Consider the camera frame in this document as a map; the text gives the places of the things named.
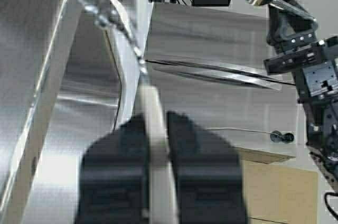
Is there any stainless steel double sink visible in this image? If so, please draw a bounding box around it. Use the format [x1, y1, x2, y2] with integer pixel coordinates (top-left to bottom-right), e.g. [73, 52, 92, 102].
[1, 0, 152, 223]

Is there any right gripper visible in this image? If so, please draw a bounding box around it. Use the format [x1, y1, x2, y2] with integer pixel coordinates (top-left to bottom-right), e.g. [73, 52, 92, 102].
[264, 5, 337, 75]

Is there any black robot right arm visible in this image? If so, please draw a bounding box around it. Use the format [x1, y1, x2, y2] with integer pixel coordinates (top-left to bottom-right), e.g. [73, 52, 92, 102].
[166, 4, 337, 223]

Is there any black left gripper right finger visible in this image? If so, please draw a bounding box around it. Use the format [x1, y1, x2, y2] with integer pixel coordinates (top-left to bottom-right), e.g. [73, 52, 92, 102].
[166, 111, 248, 223]

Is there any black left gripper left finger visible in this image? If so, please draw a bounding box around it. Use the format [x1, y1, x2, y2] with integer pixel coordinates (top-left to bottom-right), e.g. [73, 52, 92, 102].
[74, 115, 149, 223]

